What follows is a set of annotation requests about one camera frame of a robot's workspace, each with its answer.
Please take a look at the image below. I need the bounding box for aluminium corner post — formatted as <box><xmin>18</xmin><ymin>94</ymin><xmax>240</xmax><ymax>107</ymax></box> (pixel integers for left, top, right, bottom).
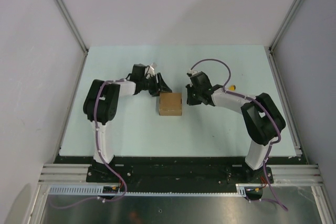
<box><xmin>53</xmin><ymin>0</ymin><xmax>89</xmax><ymax>56</ymax></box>
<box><xmin>268</xmin><ymin>0</ymin><xmax>305</xmax><ymax>52</ymax></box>

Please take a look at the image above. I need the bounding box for right aluminium corner post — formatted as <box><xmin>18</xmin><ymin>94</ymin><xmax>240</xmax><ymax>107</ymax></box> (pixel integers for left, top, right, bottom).
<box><xmin>268</xmin><ymin>0</ymin><xmax>305</xmax><ymax>52</ymax></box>

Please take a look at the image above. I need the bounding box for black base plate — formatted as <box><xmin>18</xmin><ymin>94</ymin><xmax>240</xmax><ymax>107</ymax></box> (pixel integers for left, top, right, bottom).
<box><xmin>55</xmin><ymin>156</ymin><xmax>307</xmax><ymax>198</ymax></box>

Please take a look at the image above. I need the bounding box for right aluminium side rail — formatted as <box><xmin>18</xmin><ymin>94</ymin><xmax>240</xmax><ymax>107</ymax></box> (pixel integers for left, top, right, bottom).
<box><xmin>265</xmin><ymin>47</ymin><xmax>303</xmax><ymax>157</ymax></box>

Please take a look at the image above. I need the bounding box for aluminium front rail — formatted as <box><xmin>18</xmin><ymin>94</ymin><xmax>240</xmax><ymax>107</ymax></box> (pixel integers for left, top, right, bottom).
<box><xmin>38</xmin><ymin>164</ymin><xmax>323</xmax><ymax>186</ymax></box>

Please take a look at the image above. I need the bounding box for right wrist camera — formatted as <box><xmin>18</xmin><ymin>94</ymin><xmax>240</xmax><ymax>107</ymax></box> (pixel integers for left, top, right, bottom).
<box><xmin>186</xmin><ymin>69</ymin><xmax>199</xmax><ymax>77</ymax></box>

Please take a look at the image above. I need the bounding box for brown cardboard express box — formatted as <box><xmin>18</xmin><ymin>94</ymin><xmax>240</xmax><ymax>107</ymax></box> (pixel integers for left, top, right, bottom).
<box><xmin>159</xmin><ymin>93</ymin><xmax>182</xmax><ymax>116</ymax></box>

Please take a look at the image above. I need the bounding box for grey slotted cable duct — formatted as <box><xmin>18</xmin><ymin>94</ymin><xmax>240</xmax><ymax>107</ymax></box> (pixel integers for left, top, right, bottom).
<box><xmin>48</xmin><ymin>183</ymin><xmax>266</xmax><ymax>198</ymax></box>

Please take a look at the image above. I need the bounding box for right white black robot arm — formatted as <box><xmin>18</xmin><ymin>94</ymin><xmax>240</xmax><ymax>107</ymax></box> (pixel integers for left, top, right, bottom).
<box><xmin>186</xmin><ymin>70</ymin><xmax>286</xmax><ymax>183</ymax></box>

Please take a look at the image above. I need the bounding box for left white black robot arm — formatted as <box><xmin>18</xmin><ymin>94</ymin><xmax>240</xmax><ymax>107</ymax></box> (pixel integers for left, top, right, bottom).
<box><xmin>83</xmin><ymin>63</ymin><xmax>172</xmax><ymax>182</ymax></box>

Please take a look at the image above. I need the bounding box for left aluminium corner post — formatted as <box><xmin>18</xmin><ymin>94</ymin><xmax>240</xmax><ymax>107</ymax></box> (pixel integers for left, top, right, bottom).
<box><xmin>53</xmin><ymin>0</ymin><xmax>89</xmax><ymax>56</ymax></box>

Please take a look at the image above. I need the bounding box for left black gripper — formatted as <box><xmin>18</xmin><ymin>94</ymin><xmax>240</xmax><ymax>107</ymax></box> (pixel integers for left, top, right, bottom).
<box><xmin>140</xmin><ymin>73</ymin><xmax>172</xmax><ymax>97</ymax></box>

